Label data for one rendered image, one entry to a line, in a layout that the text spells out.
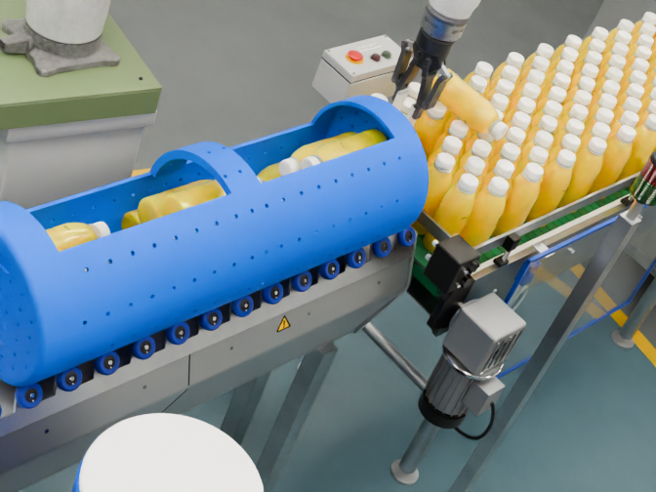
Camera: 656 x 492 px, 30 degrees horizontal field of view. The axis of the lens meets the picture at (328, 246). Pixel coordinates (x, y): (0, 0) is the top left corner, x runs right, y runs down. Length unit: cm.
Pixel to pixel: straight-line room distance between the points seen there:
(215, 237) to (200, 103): 236
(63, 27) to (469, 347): 105
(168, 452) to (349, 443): 156
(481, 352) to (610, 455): 125
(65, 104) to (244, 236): 55
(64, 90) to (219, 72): 213
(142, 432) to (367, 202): 63
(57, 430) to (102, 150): 71
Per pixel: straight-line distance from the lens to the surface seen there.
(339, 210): 219
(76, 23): 244
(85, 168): 259
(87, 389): 208
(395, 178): 229
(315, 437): 338
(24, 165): 252
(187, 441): 191
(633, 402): 398
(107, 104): 247
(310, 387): 277
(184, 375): 222
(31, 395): 200
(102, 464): 185
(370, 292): 252
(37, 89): 243
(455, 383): 270
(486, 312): 261
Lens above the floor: 250
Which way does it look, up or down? 39 degrees down
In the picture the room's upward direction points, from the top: 23 degrees clockwise
